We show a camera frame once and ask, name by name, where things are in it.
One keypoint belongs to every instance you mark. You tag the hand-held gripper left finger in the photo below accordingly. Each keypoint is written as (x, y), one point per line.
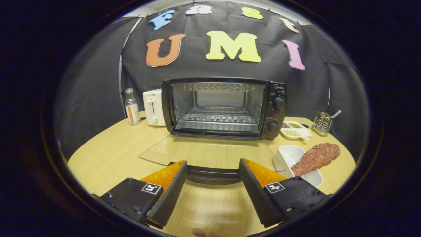
(169, 197)

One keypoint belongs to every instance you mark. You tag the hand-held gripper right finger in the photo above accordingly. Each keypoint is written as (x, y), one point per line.
(258, 197)

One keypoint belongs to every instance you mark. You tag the red-brown meat piece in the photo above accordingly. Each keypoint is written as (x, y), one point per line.
(315, 158)

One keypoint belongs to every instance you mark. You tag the black toaster oven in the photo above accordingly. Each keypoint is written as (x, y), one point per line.
(274, 113)

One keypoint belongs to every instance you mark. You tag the white bread toaster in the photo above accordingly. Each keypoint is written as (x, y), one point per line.
(158, 115)

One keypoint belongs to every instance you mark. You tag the metal oven rack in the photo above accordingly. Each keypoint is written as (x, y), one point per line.
(217, 117)

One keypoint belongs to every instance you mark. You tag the white rectangular tray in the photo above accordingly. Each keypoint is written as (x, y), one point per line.
(289, 154)

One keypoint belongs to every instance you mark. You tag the white divided dish with beans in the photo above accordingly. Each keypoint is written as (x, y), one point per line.
(296, 131)

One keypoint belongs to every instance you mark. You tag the clear glass bottle orange label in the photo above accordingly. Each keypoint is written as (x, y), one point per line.
(132, 113)

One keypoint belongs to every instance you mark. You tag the metal mesh utensil holder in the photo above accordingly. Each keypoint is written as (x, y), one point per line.
(321, 123)

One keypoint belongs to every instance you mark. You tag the white plastic spoon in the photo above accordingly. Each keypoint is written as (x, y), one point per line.
(336, 114)

